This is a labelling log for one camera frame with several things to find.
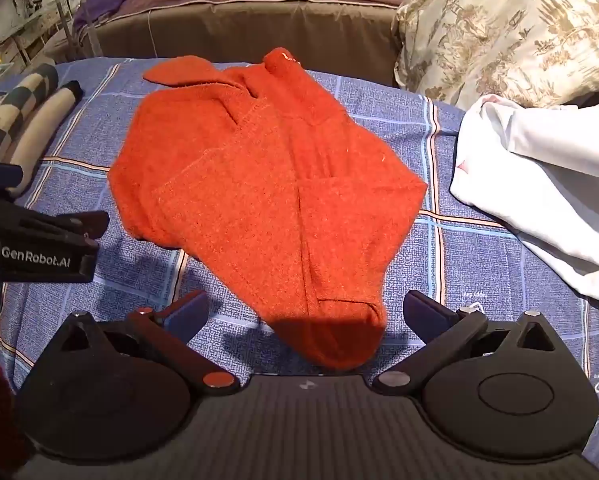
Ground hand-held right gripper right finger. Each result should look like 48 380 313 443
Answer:
372 290 563 396

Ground metal rack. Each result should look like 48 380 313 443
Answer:
0 0 97 68

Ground tan upholstered sofa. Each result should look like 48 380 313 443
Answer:
76 0 401 87

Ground blue plaid bedsheet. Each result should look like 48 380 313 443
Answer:
0 56 599 411

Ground checked cloth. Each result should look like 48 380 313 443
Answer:
0 62 60 162

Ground beige rolled cloth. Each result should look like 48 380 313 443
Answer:
2 80 85 197

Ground orange knit sweater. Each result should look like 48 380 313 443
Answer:
107 47 429 372

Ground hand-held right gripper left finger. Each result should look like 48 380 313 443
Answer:
53 289 241 395

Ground floral beige pillow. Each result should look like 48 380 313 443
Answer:
392 0 599 111

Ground white cloth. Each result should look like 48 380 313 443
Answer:
449 94 599 306

